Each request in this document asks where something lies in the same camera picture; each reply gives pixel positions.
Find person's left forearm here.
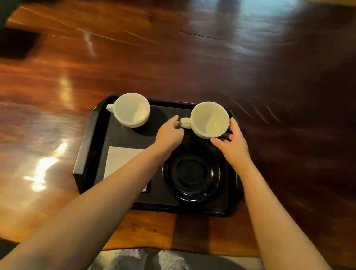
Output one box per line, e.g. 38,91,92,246
0,125,170,270

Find person's right forearm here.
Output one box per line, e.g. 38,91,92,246
222,160,356,270

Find person's right hand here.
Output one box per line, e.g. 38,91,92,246
206,115,259,175

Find person's left shoe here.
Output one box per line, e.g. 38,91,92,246
96,244,147,270

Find white napkin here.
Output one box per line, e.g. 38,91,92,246
102,145,153,192

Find black saucers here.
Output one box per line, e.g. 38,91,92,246
158,138,229,207

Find white cup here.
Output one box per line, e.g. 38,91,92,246
104,89,153,131
178,98,233,143

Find black tray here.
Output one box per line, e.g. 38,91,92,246
69,89,254,223

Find person's left hand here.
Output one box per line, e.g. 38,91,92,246
152,112,187,160

